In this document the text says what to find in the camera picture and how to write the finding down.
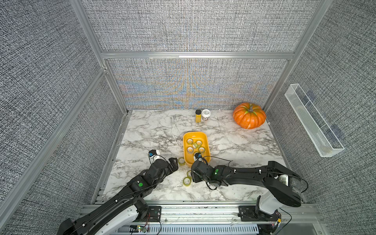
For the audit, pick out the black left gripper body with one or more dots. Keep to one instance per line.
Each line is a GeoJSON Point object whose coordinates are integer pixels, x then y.
{"type": "Point", "coordinates": [166, 172]}

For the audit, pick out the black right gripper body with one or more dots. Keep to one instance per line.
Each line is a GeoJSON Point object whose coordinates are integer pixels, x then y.
{"type": "Point", "coordinates": [196, 178]}

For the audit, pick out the grey clear tape roll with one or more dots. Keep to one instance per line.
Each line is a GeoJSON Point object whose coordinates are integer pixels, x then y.
{"type": "Point", "coordinates": [190, 149]}

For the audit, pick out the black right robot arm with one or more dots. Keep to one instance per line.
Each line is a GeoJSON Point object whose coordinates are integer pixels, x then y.
{"type": "Point", "coordinates": [275, 177]}

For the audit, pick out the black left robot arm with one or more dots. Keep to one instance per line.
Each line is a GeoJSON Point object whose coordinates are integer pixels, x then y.
{"type": "Point", "coordinates": [137, 187]}

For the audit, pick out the yellow plastic storage box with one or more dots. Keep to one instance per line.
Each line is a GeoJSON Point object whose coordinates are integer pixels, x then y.
{"type": "Point", "coordinates": [189, 158]}

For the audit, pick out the yellow spice jar black lid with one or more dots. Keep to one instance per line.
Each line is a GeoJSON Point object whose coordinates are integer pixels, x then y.
{"type": "Point", "coordinates": [198, 114]}

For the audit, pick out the orange decorative pumpkin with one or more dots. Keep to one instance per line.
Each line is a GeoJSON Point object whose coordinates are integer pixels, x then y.
{"type": "Point", "coordinates": [249, 115]}

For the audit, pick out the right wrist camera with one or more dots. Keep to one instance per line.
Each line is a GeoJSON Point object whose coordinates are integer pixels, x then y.
{"type": "Point", "coordinates": [197, 156]}

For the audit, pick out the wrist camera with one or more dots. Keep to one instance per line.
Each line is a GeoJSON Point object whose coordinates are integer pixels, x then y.
{"type": "Point", "coordinates": [197, 156]}
{"type": "Point", "coordinates": [153, 153]}

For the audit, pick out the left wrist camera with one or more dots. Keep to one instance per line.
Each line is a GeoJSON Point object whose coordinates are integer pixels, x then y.
{"type": "Point", "coordinates": [153, 153]}

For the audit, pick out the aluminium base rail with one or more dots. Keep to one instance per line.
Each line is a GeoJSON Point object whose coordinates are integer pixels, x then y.
{"type": "Point", "coordinates": [221, 218]}

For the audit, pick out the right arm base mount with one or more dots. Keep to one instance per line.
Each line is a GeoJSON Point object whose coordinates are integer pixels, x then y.
{"type": "Point", "coordinates": [265, 210]}

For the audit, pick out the clear acrylic wall shelf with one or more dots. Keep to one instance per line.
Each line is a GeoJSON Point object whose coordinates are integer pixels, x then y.
{"type": "Point", "coordinates": [321, 134]}

